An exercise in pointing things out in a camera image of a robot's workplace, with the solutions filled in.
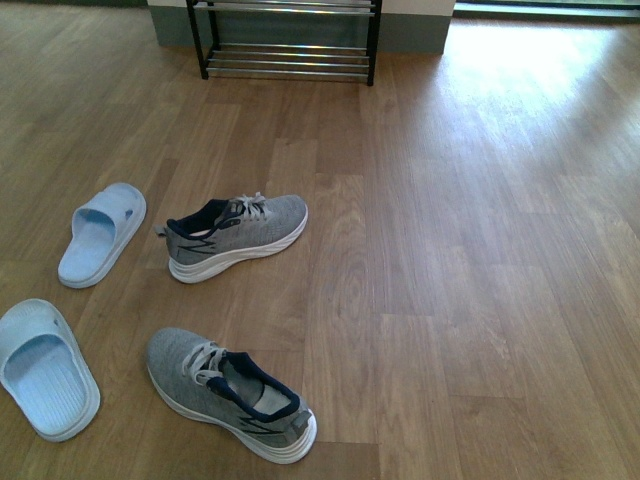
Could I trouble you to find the grey sneaker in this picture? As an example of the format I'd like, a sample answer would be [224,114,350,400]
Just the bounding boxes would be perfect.
[155,193,309,284]
[146,328,317,464]

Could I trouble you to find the light blue slipper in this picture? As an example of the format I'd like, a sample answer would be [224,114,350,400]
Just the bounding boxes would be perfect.
[58,183,146,289]
[1,299,101,442]

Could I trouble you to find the black metal shoe rack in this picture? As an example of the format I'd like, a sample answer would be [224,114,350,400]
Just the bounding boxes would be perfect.
[186,1,382,86]

